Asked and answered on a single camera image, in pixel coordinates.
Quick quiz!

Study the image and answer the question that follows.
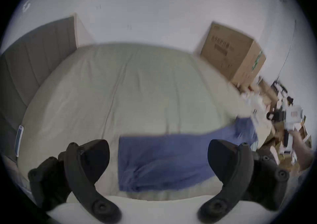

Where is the white phone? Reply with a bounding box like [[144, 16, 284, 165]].
[[14, 124, 25, 157]]

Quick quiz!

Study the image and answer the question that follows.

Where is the person's right hand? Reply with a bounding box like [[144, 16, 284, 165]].
[[289, 129, 310, 154]]

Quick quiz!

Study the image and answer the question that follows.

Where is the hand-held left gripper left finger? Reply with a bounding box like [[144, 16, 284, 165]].
[[28, 140, 122, 224]]

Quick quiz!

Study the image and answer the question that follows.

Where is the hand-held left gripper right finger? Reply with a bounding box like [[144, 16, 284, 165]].
[[197, 139, 290, 223]]

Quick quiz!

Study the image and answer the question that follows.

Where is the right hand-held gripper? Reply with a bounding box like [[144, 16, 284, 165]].
[[266, 105, 304, 148]]

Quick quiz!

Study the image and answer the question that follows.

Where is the grey padded headboard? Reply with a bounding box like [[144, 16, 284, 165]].
[[0, 16, 78, 163]]

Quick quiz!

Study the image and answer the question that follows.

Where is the large brown cardboard carton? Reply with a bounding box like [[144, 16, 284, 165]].
[[200, 21, 266, 87]]

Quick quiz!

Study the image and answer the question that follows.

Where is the dark blue shirt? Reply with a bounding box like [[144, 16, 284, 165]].
[[118, 116, 259, 192]]

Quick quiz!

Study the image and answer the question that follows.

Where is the bed with beige sheet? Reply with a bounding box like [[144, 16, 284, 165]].
[[18, 42, 276, 202]]

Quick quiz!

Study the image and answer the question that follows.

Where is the person's right forearm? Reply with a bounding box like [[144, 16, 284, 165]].
[[295, 147, 315, 172]]

